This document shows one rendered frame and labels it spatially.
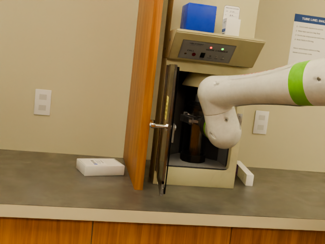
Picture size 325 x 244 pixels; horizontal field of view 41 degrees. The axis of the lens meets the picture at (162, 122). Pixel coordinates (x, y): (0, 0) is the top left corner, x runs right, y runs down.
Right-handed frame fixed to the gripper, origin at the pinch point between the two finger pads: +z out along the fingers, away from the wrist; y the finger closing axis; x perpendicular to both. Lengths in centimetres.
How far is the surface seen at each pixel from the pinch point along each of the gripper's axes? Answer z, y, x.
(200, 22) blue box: -21.4, 8.6, -34.5
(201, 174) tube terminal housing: -10.5, -1.7, 20.4
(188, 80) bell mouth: -3.5, 6.3, -14.4
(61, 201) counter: -36, 49, 26
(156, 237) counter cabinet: -37, 19, 35
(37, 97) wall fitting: 32, 65, 1
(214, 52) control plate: -17.2, 1.6, -25.5
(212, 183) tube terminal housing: -10.5, -6.4, 24.0
